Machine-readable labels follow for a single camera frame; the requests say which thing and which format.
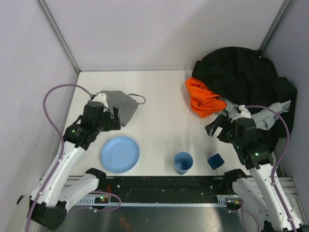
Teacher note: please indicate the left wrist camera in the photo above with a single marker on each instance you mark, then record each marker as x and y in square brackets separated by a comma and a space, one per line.
[101, 97]

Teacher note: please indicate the blue plastic cup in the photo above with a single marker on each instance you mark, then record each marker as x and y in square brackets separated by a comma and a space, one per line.
[183, 162]

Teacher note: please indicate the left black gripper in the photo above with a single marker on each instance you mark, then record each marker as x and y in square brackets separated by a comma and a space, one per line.
[110, 121]

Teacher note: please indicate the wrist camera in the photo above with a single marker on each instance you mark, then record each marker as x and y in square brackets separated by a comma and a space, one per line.
[101, 97]
[242, 112]

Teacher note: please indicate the dark grey cloth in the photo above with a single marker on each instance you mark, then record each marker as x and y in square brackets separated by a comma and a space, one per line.
[127, 104]

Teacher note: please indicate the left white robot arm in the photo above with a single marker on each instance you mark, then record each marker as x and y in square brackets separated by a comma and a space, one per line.
[49, 202]

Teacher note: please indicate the orange cloth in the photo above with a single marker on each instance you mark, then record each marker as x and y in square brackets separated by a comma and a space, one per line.
[203, 101]

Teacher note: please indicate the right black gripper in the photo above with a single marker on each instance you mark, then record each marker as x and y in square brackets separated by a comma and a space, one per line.
[222, 130]

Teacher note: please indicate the dark blue cube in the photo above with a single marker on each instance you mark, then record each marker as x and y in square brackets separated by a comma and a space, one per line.
[215, 161]

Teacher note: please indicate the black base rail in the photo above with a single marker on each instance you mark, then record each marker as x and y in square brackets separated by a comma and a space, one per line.
[212, 184]

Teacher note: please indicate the left aluminium corner post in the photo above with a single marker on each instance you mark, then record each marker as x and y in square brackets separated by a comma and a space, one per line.
[57, 33]

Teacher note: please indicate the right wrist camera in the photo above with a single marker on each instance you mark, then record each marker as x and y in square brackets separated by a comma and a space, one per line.
[242, 112]

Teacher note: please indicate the black cloth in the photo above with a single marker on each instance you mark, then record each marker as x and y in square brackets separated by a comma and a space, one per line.
[245, 77]

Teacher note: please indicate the right aluminium corner post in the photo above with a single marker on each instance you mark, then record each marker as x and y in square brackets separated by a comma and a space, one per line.
[282, 12]

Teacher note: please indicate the slotted cable duct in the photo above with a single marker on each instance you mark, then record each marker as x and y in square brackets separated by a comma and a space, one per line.
[219, 201]

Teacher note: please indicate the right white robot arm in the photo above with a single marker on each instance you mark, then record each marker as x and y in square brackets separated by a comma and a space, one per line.
[267, 203]

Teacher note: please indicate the light grey cloth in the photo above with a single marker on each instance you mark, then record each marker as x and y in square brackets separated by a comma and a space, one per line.
[264, 119]

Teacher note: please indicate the light blue plate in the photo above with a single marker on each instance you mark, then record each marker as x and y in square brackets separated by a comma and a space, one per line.
[120, 154]

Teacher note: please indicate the aluminium corner post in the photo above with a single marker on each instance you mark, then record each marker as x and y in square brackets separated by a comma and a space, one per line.
[282, 12]
[57, 33]

